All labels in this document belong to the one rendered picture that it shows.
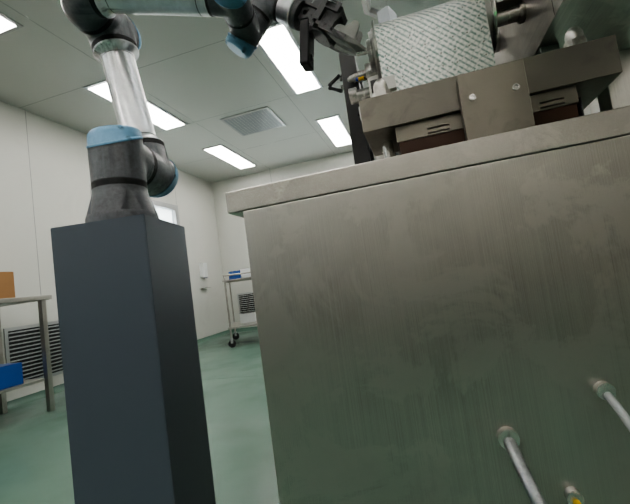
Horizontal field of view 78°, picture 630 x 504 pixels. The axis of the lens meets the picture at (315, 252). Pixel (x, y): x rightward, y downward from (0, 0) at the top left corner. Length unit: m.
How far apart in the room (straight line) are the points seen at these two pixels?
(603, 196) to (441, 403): 0.37
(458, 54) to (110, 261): 0.85
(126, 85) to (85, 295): 0.57
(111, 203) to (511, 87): 0.78
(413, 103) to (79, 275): 0.72
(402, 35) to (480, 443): 0.83
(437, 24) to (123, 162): 0.75
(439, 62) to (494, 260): 0.51
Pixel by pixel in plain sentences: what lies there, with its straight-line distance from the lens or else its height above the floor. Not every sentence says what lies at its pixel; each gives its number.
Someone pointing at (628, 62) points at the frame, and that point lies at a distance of 1.20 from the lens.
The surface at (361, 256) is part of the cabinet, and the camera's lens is 0.63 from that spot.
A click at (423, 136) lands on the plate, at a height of 0.94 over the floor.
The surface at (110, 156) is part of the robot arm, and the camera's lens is 0.97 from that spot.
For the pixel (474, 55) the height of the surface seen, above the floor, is 1.15.
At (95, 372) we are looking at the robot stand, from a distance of 0.91.
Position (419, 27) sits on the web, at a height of 1.25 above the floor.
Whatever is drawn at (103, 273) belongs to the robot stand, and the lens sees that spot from 0.88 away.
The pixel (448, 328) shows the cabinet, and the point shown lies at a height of 0.62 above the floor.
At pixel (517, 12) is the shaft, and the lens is 1.10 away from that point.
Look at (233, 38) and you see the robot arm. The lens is 1.14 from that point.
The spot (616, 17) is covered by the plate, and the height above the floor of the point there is 1.14.
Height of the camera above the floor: 0.72
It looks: 4 degrees up
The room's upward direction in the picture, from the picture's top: 8 degrees counter-clockwise
